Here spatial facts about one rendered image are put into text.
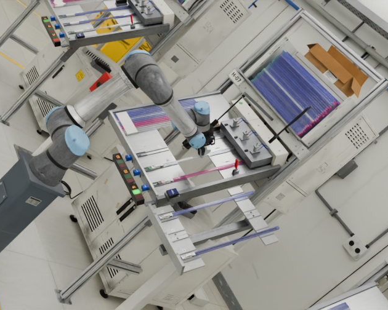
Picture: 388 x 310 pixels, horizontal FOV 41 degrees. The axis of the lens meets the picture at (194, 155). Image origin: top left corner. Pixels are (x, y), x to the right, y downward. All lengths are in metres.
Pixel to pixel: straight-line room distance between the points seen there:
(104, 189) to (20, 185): 1.08
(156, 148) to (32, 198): 0.80
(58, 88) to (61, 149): 1.83
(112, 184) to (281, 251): 1.69
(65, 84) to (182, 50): 0.89
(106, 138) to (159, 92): 2.07
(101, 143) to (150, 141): 1.42
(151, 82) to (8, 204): 0.75
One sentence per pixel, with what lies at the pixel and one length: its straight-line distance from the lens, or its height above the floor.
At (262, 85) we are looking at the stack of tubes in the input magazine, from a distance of 2.97.
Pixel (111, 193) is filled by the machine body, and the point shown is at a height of 0.35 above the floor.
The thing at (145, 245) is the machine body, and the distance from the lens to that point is 2.84.
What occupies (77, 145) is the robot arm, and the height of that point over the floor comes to 0.76.
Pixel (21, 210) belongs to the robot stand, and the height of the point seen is 0.40.
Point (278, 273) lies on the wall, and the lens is 4.24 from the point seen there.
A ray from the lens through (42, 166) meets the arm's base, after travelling 2.14.
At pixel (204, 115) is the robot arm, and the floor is 1.14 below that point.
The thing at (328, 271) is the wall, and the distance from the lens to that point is 4.09.
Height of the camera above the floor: 1.47
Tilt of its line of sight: 12 degrees down
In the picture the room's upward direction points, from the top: 47 degrees clockwise
